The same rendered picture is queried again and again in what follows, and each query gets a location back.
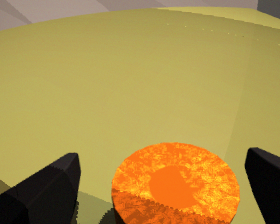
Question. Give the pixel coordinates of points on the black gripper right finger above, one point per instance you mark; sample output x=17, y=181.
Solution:
x=263, y=170

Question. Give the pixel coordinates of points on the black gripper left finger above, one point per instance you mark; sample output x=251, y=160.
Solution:
x=47, y=197

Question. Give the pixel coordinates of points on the orange cylinder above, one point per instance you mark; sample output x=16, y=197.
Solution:
x=174, y=184

